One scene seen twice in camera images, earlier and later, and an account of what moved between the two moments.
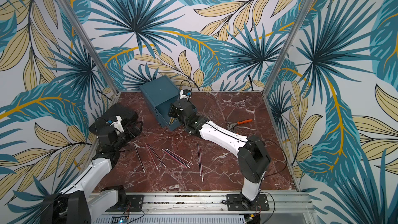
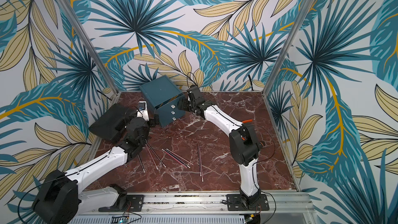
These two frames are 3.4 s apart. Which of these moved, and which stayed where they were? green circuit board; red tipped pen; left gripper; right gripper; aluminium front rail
Moved: right gripper; left gripper
Stayed: green circuit board; red tipped pen; aluminium front rail
